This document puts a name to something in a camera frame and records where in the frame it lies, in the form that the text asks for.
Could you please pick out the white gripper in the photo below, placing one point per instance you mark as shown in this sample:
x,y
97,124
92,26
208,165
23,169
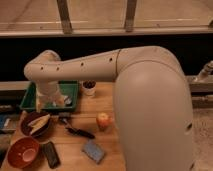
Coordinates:
x,y
48,92

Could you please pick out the yellow banana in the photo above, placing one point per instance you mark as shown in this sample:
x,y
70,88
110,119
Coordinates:
x,y
38,123

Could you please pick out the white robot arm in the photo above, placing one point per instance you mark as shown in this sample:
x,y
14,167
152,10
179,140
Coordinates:
x,y
152,101

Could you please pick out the green plastic tray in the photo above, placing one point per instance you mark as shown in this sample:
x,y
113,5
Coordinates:
x,y
68,88

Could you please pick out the crumpled grey cloth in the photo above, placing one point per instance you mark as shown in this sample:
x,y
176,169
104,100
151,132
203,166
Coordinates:
x,y
67,101

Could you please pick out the dark purple bowl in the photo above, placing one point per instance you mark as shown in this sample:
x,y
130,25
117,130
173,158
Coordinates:
x,y
25,129

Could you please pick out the white cup with contents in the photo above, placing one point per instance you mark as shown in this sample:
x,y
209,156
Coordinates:
x,y
88,88

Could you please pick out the blue object at left edge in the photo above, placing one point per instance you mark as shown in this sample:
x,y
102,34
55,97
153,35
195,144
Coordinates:
x,y
4,121

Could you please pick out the black rectangular block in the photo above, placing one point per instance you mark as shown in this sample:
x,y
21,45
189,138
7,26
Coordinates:
x,y
51,154

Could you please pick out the red yellow apple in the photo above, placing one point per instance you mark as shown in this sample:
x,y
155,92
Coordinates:
x,y
103,120

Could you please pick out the orange bowl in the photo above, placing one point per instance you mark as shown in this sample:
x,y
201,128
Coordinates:
x,y
23,152

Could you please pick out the blue sponge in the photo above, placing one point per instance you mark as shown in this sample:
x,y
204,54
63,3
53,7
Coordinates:
x,y
93,151

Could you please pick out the black handled brush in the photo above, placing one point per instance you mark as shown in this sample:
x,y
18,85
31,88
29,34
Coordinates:
x,y
64,117

